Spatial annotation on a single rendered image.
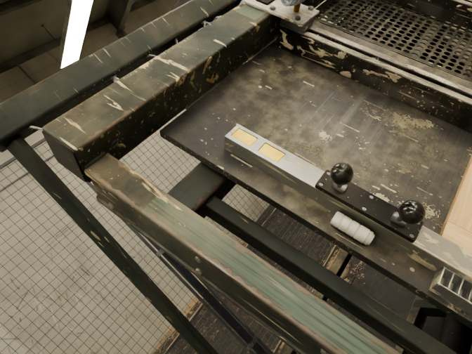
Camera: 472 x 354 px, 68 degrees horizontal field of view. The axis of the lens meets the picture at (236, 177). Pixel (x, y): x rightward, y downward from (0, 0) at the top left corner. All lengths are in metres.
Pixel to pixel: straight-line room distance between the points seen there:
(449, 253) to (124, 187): 0.59
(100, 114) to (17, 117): 0.52
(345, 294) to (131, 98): 0.57
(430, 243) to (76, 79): 1.11
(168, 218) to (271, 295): 0.22
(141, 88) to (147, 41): 0.67
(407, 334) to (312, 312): 0.22
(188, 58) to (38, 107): 0.56
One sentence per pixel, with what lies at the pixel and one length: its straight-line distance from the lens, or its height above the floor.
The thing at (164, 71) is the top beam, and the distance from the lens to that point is 0.84.
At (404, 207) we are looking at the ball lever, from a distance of 0.60.
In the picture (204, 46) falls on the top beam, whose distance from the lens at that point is 0.92.
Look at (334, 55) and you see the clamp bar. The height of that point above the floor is 1.67.
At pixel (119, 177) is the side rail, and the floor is 1.78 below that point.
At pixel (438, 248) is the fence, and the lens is 0.73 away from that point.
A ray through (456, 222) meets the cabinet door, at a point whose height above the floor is 1.29.
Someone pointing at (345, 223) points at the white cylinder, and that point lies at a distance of 0.69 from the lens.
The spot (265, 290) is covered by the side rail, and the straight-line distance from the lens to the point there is 0.58.
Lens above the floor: 1.73
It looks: 8 degrees down
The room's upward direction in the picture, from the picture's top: 41 degrees counter-clockwise
